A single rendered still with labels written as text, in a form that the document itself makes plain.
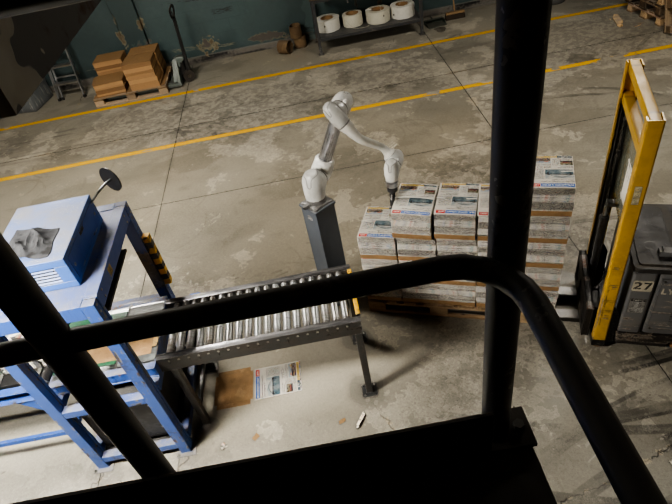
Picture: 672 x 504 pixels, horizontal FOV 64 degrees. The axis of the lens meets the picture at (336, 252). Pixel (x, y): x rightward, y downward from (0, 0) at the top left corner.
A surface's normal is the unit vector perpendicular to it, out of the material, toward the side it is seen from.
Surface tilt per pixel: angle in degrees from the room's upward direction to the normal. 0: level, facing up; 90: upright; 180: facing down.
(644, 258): 0
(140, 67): 90
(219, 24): 90
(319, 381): 0
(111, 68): 91
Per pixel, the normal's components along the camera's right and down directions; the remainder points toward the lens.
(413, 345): -0.15, -0.74
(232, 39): 0.11, 0.65
